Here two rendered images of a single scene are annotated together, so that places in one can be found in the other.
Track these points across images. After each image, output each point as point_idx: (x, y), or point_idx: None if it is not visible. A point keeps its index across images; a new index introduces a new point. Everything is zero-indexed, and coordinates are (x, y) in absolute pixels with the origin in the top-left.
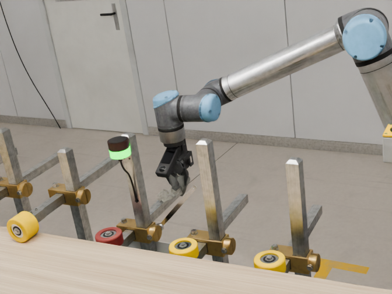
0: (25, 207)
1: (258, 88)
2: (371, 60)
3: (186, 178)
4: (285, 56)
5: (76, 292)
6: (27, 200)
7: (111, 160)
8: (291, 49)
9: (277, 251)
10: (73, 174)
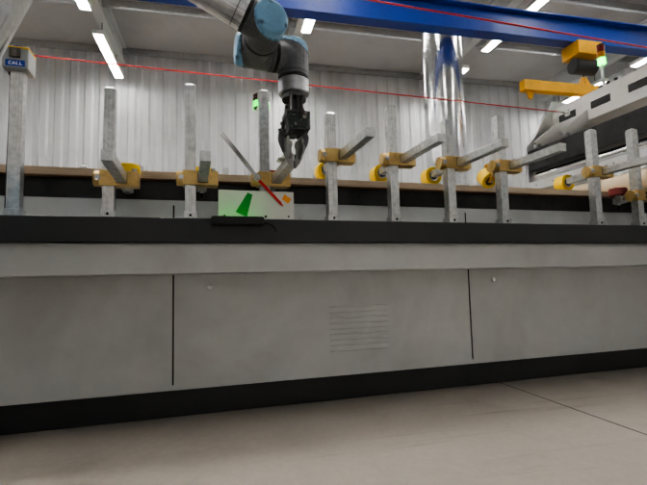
0: (387, 177)
1: (199, 7)
2: None
3: (278, 142)
4: None
5: None
6: (389, 172)
7: (361, 131)
8: None
9: (123, 163)
10: (324, 136)
